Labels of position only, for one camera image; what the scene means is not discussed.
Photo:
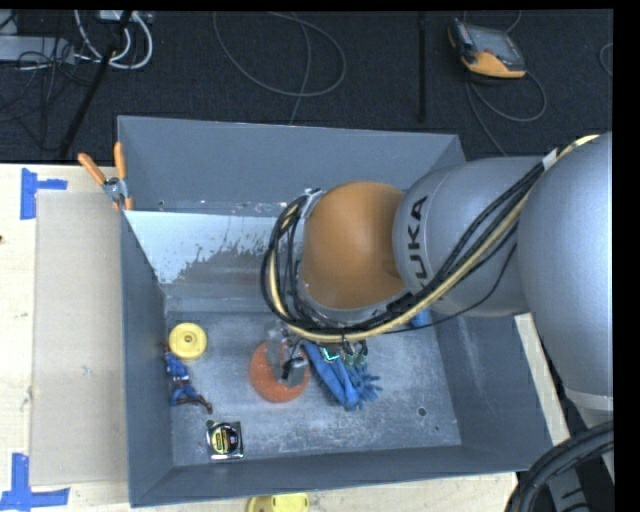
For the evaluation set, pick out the pale wood flat board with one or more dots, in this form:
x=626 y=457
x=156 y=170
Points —
x=75 y=325

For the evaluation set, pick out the grey metal bin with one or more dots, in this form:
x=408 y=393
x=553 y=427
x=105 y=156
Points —
x=320 y=430

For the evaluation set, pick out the orange round sponge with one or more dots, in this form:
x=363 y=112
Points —
x=270 y=387

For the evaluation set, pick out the yellow round disc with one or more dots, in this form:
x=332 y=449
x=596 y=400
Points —
x=187 y=341

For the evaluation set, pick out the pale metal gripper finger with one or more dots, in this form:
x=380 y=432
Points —
x=299 y=372
x=276 y=345

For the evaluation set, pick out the blue toy figure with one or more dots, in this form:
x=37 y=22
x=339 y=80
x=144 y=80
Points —
x=179 y=372

